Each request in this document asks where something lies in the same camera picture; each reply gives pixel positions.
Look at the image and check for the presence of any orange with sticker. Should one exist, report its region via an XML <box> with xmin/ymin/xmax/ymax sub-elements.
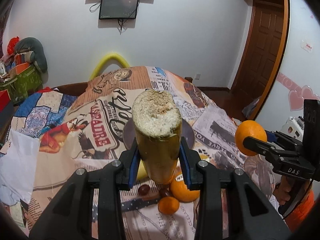
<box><xmin>170</xmin><ymin>172</ymin><xmax>200</xmax><ymax>203</ymax></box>

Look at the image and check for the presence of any red box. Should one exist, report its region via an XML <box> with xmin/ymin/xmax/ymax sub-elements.
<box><xmin>0</xmin><ymin>89</ymin><xmax>11</xmax><ymax>111</ymax></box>

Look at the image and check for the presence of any green patterned storage box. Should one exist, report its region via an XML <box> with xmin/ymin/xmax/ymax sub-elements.
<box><xmin>1</xmin><ymin>65</ymin><xmax>42</xmax><ymax>104</ymax></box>

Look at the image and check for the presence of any blue patchwork quilt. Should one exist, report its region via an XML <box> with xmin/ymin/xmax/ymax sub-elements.
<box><xmin>10</xmin><ymin>90</ymin><xmax>77</xmax><ymax>138</ymax></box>

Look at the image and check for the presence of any printed newspaper pattern tablecloth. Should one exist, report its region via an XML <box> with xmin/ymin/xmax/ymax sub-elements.
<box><xmin>1</xmin><ymin>67</ymin><xmax>290</xmax><ymax>239</ymax></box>

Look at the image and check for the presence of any dark purple plate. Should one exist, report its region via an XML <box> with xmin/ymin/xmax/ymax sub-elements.
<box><xmin>123</xmin><ymin>118</ymin><xmax>195</xmax><ymax>150</ymax></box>

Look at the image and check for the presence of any brown wooden door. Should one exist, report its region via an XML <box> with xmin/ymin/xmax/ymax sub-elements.
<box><xmin>232</xmin><ymin>2</ymin><xmax>284</xmax><ymax>108</ymax></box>

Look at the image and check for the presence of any long yellow sugarcane piece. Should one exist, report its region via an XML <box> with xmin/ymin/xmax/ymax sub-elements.
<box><xmin>136</xmin><ymin>161</ymin><xmax>148</xmax><ymax>181</ymax></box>

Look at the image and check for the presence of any small wall monitor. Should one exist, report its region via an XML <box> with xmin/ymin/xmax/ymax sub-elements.
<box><xmin>99</xmin><ymin>0</ymin><xmax>139</xmax><ymax>20</ymax></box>

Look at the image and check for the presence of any operator right hand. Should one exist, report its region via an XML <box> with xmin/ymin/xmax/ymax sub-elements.
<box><xmin>273</xmin><ymin>176</ymin><xmax>293</xmax><ymax>205</ymax></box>

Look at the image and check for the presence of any grey plush toy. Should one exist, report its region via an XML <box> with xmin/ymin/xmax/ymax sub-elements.
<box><xmin>14</xmin><ymin>37</ymin><xmax>48</xmax><ymax>74</ymax></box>

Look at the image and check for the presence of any large orange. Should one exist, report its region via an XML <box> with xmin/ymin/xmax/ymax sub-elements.
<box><xmin>234</xmin><ymin>120</ymin><xmax>268</xmax><ymax>157</ymax></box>

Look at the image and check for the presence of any yellow foam chair back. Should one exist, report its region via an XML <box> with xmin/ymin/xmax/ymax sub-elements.
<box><xmin>89</xmin><ymin>53</ymin><xmax>130</xmax><ymax>80</ymax></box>

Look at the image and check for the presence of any dark red date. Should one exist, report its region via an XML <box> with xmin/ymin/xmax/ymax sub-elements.
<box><xmin>138</xmin><ymin>184</ymin><xmax>150</xmax><ymax>196</ymax></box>
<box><xmin>159</xmin><ymin>188</ymin><xmax>171</xmax><ymax>198</ymax></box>

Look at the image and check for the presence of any small mandarin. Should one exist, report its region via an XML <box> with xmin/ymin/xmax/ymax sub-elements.
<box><xmin>158</xmin><ymin>197</ymin><xmax>180</xmax><ymax>215</ymax></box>

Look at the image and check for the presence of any cut sugarcane piece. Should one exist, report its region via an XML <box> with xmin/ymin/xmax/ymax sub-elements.
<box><xmin>132</xmin><ymin>89</ymin><xmax>182</xmax><ymax>184</ymax></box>

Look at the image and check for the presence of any white plastic rack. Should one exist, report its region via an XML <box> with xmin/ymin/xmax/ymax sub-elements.
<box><xmin>280</xmin><ymin>116</ymin><xmax>304</xmax><ymax>141</ymax></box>

